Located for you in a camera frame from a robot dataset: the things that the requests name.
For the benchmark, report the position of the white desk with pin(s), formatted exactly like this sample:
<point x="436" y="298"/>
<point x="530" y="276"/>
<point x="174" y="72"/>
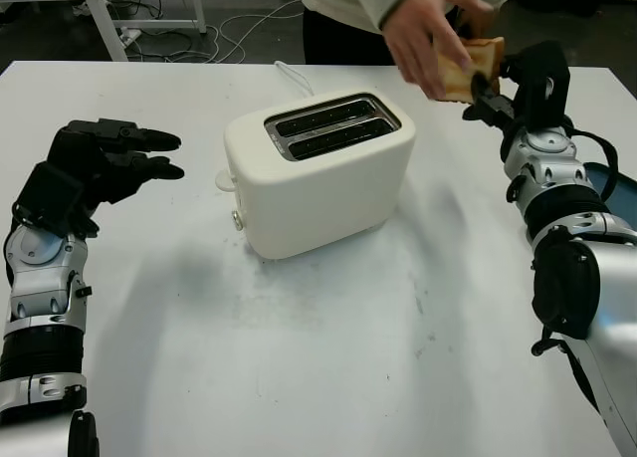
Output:
<point x="102" y="19"/>

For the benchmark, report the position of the person left hand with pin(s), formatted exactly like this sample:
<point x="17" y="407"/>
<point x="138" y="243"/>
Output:
<point x="470" y="1"/>

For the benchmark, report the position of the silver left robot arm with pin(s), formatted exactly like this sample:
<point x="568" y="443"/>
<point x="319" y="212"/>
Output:
<point x="45" y="278"/>

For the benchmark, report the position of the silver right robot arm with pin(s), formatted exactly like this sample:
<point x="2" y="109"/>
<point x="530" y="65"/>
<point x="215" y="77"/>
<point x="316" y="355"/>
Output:
<point x="572" y="213"/>

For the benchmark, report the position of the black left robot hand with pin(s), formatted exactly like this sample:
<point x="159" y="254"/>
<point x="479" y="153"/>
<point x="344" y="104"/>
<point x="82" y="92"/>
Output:
<point x="99" y="158"/>

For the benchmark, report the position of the person in black trousers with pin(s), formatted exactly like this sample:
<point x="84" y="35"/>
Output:
<point x="338" y="34"/>

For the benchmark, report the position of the person right hand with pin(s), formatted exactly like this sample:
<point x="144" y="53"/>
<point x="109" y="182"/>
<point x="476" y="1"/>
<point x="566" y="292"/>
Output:
<point x="418" y="34"/>

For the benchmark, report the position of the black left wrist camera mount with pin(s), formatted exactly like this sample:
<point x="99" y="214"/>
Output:
<point x="47" y="198"/>

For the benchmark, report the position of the white power strip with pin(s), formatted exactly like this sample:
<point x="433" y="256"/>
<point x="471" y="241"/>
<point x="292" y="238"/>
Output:
<point x="130" y="37"/>

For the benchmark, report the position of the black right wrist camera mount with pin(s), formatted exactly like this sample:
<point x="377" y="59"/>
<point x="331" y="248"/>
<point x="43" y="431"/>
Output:
<point x="542" y="83"/>

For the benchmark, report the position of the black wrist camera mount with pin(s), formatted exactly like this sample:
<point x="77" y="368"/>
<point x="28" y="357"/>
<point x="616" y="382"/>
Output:
<point x="542" y="83"/>
<point x="47" y="198"/>

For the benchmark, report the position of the blue plastic tray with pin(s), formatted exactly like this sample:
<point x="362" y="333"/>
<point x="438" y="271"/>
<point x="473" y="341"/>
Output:
<point x="617" y="198"/>

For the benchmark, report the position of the cream toaster lever knob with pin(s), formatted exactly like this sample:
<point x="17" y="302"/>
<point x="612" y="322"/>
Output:
<point x="226" y="180"/>

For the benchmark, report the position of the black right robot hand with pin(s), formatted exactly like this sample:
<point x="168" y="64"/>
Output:
<point x="492" y="109"/>

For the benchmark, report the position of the person right forearm cream sleeve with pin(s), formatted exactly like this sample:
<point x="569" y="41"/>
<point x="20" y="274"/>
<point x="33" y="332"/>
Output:
<point x="398" y="1"/>

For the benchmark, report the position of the toast slice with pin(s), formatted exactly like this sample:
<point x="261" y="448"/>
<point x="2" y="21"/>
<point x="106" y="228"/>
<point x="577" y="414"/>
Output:
<point x="468" y="73"/>

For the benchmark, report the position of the cream white toaster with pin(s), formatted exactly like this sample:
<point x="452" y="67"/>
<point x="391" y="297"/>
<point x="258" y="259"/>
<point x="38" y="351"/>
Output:
<point x="318" y="203"/>

